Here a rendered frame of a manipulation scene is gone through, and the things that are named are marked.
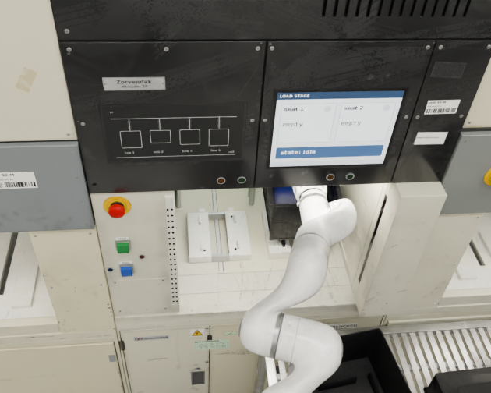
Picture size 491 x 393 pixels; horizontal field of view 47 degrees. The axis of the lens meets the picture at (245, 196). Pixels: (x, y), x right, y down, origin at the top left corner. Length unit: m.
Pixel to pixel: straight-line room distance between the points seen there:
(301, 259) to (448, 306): 0.89
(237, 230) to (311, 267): 0.77
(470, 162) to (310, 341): 0.61
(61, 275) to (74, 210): 0.27
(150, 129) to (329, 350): 0.61
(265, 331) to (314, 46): 0.60
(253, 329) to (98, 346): 0.82
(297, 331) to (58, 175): 0.64
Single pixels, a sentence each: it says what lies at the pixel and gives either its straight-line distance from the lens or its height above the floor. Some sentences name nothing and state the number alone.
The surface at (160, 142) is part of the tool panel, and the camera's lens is 1.27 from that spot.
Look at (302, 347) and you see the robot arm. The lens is 1.22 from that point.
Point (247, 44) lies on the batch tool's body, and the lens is 1.14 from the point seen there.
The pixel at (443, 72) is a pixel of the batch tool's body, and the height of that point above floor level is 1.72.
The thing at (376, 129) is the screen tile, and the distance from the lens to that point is 1.33.
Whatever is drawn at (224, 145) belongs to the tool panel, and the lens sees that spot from 1.28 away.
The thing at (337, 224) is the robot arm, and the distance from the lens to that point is 1.47.
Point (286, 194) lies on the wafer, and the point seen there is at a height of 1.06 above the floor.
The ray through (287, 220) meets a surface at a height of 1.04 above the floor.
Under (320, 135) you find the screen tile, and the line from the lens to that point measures 1.30.
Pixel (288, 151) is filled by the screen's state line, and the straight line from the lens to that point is 1.32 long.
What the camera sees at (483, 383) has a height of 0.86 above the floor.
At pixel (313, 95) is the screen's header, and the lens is 1.23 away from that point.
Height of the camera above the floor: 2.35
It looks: 45 degrees down
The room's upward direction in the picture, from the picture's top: 4 degrees clockwise
